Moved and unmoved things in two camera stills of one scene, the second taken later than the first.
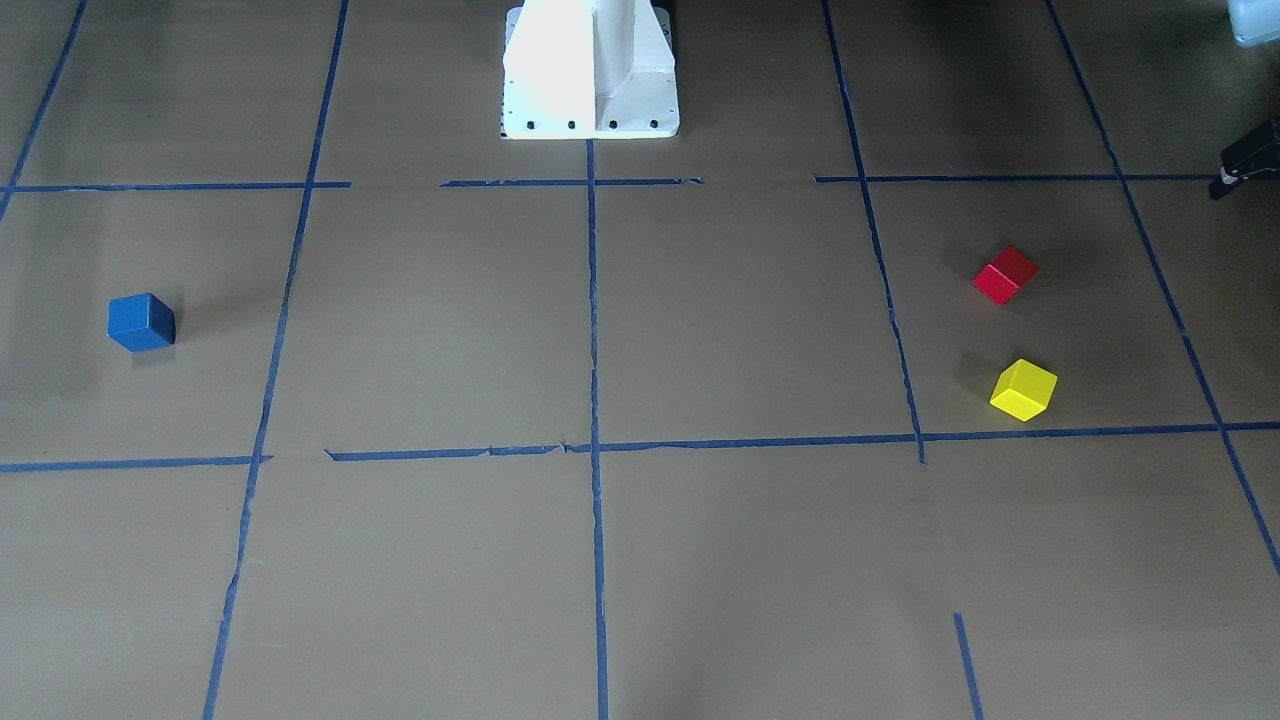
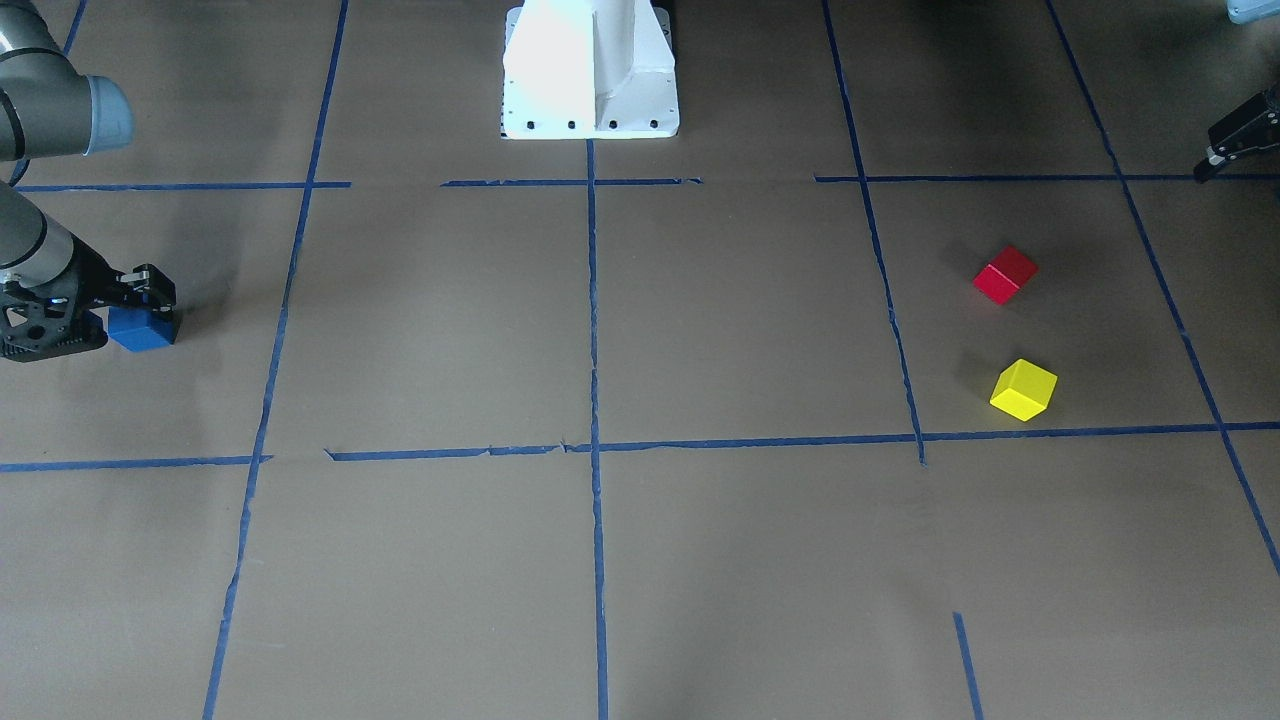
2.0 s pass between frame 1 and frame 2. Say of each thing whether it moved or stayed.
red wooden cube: stayed
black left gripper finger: moved
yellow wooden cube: stayed
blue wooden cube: stayed
